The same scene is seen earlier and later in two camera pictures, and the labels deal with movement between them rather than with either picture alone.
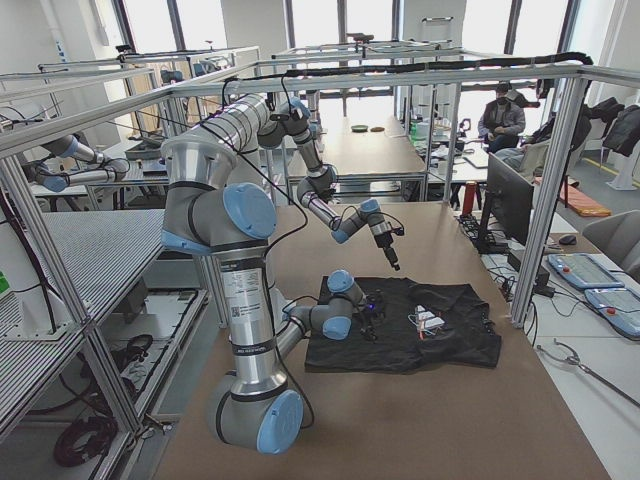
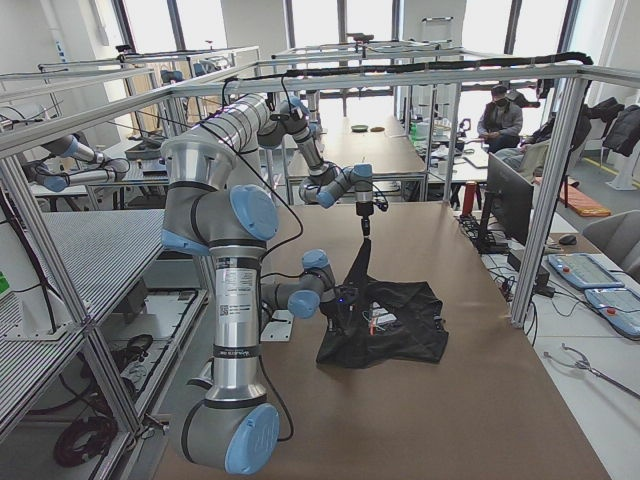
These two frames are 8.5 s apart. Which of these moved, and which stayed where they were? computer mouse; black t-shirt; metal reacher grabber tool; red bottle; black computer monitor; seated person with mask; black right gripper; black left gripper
Moved: metal reacher grabber tool; black right gripper; black left gripper; black t-shirt
Stayed: red bottle; black computer monitor; computer mouse; seated person with mask
